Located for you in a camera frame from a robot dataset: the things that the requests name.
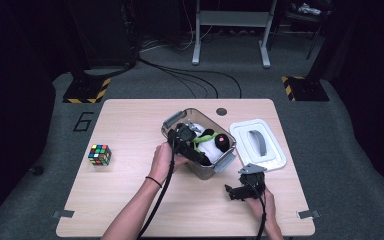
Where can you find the panda plush toy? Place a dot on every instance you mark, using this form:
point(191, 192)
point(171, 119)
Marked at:
point(211, 148)

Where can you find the dark cabinet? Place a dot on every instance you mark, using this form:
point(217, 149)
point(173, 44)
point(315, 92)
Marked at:
point(113, 33)

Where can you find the translucent grey storage box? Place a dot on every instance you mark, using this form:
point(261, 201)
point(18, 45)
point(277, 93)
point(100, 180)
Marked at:
point(206, 171)

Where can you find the person's right hand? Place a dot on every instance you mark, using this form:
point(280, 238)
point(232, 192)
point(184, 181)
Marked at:
point(266, 210)

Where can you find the person's left hand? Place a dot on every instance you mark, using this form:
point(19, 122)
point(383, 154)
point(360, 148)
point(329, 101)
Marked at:
point(161, 163)

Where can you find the white crumpled cloth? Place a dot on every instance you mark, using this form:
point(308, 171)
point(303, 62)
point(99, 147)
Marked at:
point(308, 9)

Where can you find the black yellow striped stand base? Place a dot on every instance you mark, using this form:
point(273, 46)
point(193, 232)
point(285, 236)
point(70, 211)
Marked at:
point(308, 90)
point(86, 90)

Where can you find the dark round table grommet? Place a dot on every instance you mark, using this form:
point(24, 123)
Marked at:
point(221, 111)

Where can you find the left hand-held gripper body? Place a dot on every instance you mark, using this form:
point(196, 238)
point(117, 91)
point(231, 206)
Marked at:
point(183, 138)

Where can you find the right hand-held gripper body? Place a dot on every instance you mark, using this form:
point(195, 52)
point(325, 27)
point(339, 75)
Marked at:
point(253, 183)

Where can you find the dark chair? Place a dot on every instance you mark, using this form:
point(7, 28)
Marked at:
point(300, 18)

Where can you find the white metal stand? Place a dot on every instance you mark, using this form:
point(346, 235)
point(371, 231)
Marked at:
point(233, 18)

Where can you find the colourful puzzle cube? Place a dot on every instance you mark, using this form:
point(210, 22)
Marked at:
point(100, 155)

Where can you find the grey tape piece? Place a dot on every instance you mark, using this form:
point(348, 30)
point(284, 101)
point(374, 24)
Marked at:
point(308, 214)
point(63, 214)

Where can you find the black wristband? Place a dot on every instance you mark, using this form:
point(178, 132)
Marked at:
point(154, 181)

